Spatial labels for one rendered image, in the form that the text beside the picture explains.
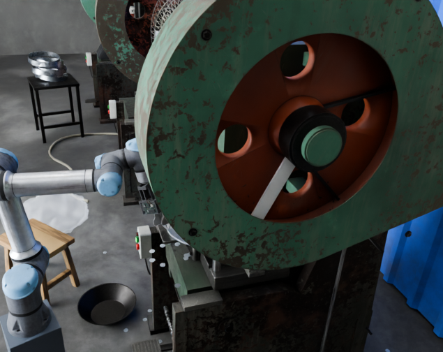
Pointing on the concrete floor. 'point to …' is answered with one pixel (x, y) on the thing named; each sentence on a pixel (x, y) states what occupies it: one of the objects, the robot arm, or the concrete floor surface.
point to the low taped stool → (56, 239)
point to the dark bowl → (107, 304)
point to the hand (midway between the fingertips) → (167, 225)
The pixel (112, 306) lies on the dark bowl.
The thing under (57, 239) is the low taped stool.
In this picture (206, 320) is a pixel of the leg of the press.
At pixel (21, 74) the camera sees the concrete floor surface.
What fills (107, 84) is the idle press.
